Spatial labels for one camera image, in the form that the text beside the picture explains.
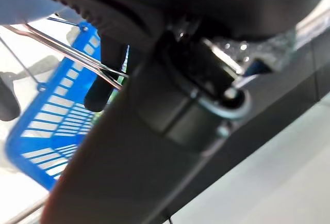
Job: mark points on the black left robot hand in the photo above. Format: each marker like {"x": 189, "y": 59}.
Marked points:
{"x": 154, "y": 15}

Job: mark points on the blue plastic mesh basket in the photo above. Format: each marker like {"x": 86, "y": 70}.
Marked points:
{"x": 15, "y": 157}

